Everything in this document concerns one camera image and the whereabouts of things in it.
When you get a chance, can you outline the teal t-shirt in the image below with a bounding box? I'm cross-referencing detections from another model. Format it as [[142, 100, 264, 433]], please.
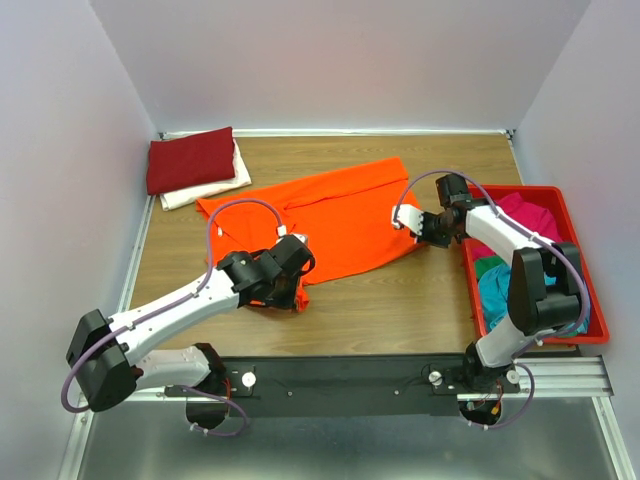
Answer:
[[477, 262, 591, 337]]

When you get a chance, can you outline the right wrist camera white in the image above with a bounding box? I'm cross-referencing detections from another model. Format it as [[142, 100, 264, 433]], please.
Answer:
[[391, 204, 425, 244]]

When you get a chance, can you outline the folded dark red t-shirt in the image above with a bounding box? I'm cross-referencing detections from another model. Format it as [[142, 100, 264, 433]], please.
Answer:
[[146, 127, 235, 195]]

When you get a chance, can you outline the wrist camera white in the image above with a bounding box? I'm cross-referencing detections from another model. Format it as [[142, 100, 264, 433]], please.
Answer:
[[276, 225, 308, 245], [391, 204, 425, 244]]

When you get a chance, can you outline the magenta t-shirt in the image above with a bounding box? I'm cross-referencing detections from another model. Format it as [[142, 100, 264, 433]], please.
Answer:
[[496, 192, 563, 242]]

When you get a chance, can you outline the orange t-shirt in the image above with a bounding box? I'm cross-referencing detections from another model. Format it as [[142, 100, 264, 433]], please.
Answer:
[[196, 157, 418, 312]]

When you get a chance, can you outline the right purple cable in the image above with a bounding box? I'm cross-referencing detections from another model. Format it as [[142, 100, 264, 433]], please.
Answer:
[[397, 171, 594, 431]]

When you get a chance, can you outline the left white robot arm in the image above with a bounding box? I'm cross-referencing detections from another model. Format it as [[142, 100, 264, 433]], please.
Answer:
[[63, 234, 315, 412]]

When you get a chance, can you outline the red plastic bin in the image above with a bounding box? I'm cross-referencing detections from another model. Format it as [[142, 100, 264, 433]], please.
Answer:
[[452, 184, 611, 345]]

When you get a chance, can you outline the green t-shirt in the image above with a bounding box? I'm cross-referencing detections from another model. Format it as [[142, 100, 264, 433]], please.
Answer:
[[474, 255, 510, 280]]

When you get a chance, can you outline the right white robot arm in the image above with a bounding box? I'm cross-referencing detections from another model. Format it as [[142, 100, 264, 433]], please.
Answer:
[[418, 170, 591, 392]]

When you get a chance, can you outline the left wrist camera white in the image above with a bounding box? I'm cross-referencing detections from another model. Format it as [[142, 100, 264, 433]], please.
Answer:
[[276, 225, 308, 245]]

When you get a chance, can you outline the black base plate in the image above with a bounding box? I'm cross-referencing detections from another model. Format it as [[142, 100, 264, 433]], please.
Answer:
[[164, 353, 521, 420]]

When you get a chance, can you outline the folded white t-shirt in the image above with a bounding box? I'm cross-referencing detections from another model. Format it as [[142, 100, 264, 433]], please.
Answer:
[[159, 142, 252, 211]]

